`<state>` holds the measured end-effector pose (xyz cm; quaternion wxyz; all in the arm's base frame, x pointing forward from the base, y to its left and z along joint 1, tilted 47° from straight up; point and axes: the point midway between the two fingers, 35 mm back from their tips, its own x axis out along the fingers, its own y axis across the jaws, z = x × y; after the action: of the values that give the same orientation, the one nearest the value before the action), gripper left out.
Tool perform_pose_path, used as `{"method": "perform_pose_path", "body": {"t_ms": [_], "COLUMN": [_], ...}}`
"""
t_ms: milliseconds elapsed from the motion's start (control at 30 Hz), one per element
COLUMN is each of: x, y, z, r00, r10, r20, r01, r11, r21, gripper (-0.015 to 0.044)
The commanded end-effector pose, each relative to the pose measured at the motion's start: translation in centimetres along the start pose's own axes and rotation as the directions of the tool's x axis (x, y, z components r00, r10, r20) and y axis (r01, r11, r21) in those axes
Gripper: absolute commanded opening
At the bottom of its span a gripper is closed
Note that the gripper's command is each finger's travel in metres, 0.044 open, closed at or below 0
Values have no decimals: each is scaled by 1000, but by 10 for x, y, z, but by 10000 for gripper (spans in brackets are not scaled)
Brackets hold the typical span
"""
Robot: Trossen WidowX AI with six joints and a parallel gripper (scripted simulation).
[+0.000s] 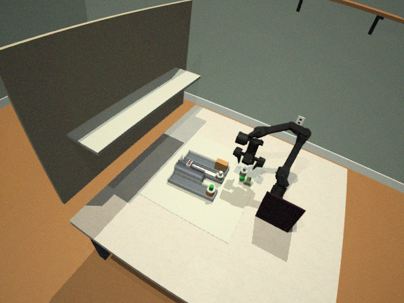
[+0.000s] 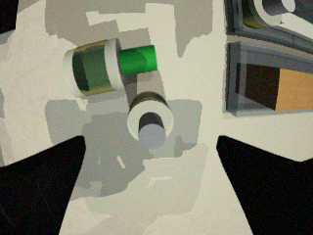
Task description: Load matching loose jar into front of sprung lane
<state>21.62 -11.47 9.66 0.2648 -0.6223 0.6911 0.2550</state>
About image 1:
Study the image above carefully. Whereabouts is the brown cardboard box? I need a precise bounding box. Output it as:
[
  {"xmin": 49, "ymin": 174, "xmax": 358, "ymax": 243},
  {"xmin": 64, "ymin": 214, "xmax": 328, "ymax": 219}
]
[{"xmin": 214, "ymin": 158, "xmax": 229, "ymax": 173}]

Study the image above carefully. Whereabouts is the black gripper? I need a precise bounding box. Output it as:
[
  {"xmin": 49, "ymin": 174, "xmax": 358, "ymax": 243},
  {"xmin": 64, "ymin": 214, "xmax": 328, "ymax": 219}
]
[{"xmin": 233, "ymin": 147, "xmax": 266, "ymax": 170}]

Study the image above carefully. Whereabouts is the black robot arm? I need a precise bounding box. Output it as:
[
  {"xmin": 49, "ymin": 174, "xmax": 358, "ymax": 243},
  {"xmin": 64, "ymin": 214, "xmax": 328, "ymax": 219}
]
[{"xmin": 235, "ymin": 121, "xmax": 311, "ymax": 199}]

